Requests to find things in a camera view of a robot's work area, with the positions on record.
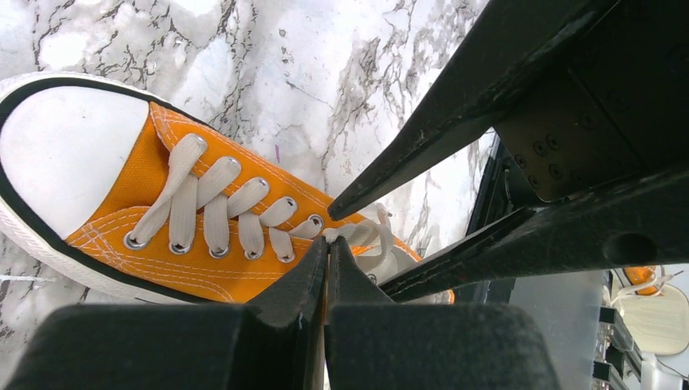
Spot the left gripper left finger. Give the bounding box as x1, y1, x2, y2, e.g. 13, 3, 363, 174
7, 237, 328, 389

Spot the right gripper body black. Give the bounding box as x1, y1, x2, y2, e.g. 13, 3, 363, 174
495, 1, 688, 202

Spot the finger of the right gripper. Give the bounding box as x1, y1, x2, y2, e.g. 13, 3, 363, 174
381, 167, 688, 301
328, 0, 616, 220

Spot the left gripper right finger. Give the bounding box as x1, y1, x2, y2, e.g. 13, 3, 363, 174
325, 237, 560, 389

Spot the white shoelace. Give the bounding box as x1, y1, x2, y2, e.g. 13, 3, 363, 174
123, 133, 399, 282

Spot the orange canvas sneaker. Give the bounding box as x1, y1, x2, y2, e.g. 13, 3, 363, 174
0, 71, 456, 306

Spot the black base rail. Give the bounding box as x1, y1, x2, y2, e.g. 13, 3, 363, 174
454, 136, 534, 306

